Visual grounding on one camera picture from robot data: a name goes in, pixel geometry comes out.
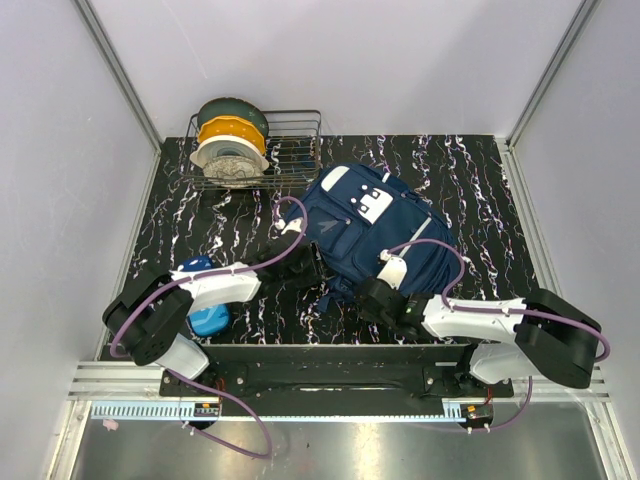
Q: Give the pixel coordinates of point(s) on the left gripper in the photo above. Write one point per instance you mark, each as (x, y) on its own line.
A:
(317, 272)

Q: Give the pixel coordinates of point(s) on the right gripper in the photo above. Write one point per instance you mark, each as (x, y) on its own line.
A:
(364, 311)

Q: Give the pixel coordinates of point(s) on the navy blue student backpack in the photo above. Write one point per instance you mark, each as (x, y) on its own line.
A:
(355, 212)

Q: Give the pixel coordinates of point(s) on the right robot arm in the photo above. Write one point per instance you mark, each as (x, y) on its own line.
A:
(540, 334)

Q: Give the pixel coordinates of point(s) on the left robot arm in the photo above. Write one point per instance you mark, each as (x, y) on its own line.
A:
(146, 318)

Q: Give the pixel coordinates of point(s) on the grey speckled plate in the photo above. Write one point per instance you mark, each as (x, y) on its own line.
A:
(233, 172)

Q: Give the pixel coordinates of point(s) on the blue dinosaur pencil case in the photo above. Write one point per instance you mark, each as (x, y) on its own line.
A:
(211, 320)

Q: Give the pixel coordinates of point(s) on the white plate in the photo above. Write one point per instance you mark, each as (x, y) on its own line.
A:
(227, 146)

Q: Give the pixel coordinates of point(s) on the yellow plate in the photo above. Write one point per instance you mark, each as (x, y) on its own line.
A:
(232, 126)

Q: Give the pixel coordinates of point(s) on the dark green plate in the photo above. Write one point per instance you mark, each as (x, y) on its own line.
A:
(235, 107)

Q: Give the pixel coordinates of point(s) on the wire dish rack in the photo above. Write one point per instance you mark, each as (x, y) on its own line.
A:
(293, 153)

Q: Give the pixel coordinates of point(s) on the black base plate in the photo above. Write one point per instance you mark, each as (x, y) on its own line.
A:
(333, 383)

